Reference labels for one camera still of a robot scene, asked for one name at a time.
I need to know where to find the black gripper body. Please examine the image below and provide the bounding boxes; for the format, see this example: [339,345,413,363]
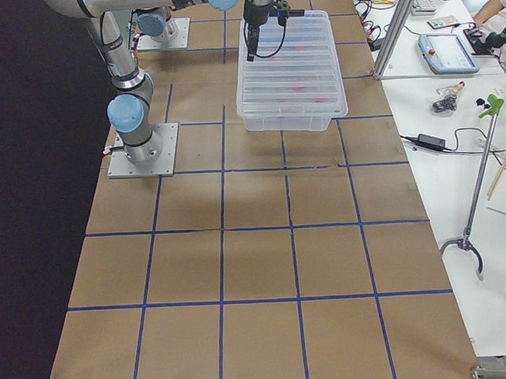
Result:
[243,0,305,62]

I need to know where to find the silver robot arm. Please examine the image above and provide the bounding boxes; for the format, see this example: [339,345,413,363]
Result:
[45,0,239,178]
[137,7,179,46]

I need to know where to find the clear plastic box lid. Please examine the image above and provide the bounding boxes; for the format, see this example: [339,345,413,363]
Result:
[233,8,346,118]

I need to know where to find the clear plastic storage box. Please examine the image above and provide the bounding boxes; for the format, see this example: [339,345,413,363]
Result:
[233,8,351,135]

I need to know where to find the white keyboard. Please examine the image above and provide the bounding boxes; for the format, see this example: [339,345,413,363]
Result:
[410,0,437,16]

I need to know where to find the robot teach pendant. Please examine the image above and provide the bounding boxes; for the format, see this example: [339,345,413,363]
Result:
[417,33,480,75]

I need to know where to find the black power adapter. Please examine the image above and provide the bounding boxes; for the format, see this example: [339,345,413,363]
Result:
[401,134,446,152]

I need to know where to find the reacher grabber tool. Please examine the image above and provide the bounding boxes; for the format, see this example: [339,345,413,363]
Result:
[440,94,504,281]

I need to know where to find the wooden chopsticks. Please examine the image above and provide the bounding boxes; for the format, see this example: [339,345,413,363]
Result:
[487,157,506,200]

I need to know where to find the silver hex key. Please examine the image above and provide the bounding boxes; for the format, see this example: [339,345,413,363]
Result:
[486,206,506,215]

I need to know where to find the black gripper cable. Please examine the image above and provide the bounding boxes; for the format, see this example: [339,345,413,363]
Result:
[250,0,291,60]

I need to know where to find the aluminium frame post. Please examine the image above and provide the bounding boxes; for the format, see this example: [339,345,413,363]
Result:
[373,0,415,80]

